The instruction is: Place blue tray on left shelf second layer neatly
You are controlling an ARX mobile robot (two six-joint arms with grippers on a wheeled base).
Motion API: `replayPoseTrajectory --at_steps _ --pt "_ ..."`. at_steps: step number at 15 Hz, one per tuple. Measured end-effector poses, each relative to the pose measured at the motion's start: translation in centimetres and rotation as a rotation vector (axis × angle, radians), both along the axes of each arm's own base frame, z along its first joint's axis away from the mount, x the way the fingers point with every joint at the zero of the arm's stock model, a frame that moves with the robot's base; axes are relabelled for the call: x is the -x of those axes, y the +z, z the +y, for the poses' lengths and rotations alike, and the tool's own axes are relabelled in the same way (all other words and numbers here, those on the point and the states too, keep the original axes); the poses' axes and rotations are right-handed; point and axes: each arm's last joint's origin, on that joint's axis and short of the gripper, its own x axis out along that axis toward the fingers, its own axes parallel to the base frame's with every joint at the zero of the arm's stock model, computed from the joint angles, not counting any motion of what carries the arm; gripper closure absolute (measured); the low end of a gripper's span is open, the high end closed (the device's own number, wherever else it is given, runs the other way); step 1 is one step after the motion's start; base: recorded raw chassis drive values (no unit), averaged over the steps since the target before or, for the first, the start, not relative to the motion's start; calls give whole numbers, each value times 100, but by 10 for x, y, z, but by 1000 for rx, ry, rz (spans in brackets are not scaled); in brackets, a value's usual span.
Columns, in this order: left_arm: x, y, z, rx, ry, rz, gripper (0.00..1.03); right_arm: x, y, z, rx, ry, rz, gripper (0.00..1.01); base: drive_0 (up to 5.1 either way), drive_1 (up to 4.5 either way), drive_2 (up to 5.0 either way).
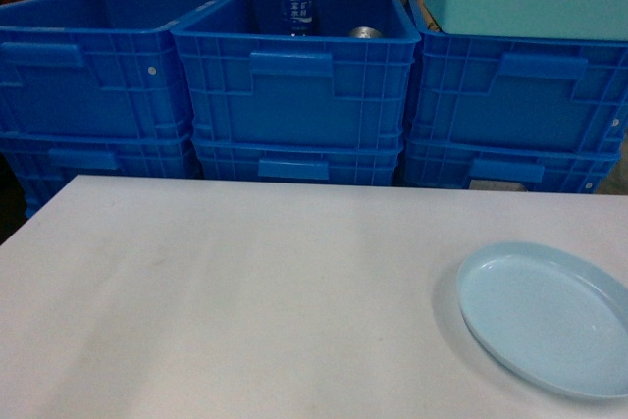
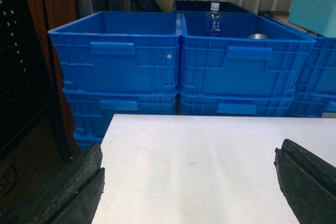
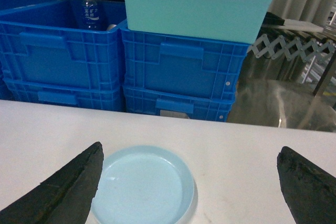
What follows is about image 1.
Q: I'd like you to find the blue crate top left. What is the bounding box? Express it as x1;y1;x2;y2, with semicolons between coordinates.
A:
1;0;217;139

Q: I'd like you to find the blue crate top middle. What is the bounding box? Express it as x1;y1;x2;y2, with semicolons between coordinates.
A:
173;0;419;150

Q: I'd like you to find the blue crate top right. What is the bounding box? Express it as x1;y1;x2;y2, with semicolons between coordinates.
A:
404;0;627;154

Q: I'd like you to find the blue crate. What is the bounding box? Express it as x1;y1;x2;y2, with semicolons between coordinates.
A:
1;0;217;139
173;0;419;150
1;135;202;217
192;138;401;186
404;0;627;154
403;139;619;193

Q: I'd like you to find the clear water bottle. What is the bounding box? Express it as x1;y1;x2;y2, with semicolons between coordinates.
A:
281;0;313;37

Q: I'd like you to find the metal can top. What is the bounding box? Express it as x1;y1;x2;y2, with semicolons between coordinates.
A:
348;26;384;39

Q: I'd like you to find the blue crate bottom middle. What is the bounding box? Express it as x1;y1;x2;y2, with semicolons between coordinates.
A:
192;138;401;186

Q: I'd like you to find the blue crate bottom right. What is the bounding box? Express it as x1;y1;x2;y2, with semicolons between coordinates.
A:
403;139;619;193

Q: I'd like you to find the light blue oval tray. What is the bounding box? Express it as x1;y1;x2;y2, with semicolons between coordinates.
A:
456;242;627;400

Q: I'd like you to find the blue crate bottom left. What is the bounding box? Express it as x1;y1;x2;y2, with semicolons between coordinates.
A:
1;135;202;217

